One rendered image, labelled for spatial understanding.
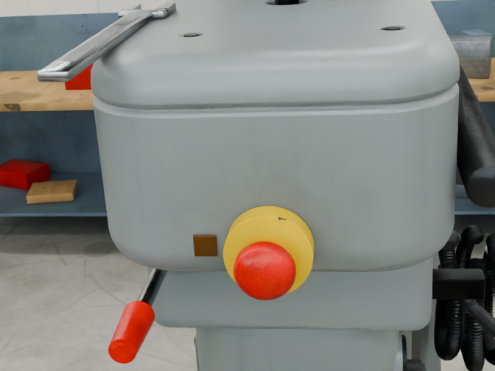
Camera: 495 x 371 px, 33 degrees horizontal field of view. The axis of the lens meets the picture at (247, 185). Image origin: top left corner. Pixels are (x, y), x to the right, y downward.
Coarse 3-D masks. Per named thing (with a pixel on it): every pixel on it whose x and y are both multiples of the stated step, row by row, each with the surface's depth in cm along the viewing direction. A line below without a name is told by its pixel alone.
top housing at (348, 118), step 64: (192, 0) 77; (256, 0) 75; (320, 0) 73; (384, 0) 71; (128, 64) 56; (192, 64) 55; (256, 64) 54; (320, 64) 54; (384, 64) 53; (448, 64) 55; (128, 128) 56; (192, 128) 55; (256, 128) 55; (320, 128) 54; (384, 128) 54; (448, 128) 56; (128, 192) 59; (192, 192) 57; (256, 192) 57; (320, 192) 56; (384, 192) 56; (448, 192) 58; (128, 256) 62; (192, 256) 59; (320, 256) 58; (384, 256) 57
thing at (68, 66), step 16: (128, 16) 66; (144, 16) 66; (160, 16) 68; (112, 32) 60; (128, 32) 62; (80, 48) 55; (96, 48) 55; (112, 48) 58; (64, 64) 51; (80, 64) 52; (48, 80) 50; (64, 80) 50
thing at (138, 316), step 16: (160, 272) 67; (144, 288) 65; (128, 304) 61; (144, 304) 61; (128, 320) 59; (144, 320) 60; (128, 336) 57; (144, 336) 59; (112, 352) 57; (128, 352) 57
